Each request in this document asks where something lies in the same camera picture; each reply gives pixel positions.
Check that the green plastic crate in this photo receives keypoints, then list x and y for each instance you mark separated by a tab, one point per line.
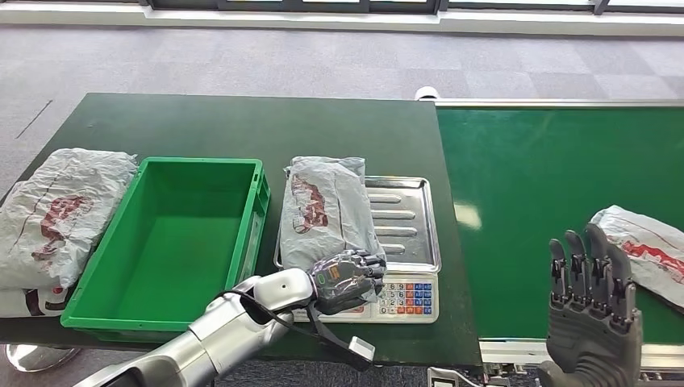
176	256

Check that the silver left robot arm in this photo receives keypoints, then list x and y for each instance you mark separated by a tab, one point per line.
224	334

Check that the grey parcel bag red print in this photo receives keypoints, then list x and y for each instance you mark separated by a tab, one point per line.
326	213

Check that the chrome round stand base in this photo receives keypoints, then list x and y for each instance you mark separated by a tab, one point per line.
40	358

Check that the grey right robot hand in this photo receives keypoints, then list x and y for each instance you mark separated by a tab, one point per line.
593	336

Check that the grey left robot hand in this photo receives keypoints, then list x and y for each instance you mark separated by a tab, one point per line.
344	280

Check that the white window sill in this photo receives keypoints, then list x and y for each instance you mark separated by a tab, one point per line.
320	21

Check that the white device under conveyor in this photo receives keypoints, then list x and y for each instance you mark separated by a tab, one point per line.
442	378

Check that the white parcel bag red print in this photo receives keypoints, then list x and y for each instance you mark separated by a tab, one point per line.
64	219

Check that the white parcel bag red stripe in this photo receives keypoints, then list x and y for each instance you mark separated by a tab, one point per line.
652	251

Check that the white parcel bag dark print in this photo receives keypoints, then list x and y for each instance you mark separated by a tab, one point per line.
16	303

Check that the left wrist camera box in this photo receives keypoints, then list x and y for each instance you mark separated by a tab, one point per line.
360	350

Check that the green conveyor belt aluminium frame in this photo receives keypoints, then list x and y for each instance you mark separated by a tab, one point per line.
523	213

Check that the dark window frame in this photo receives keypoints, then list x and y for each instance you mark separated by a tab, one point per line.
299	4

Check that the electronic scale with steel tray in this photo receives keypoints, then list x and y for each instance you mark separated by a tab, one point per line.
406	224

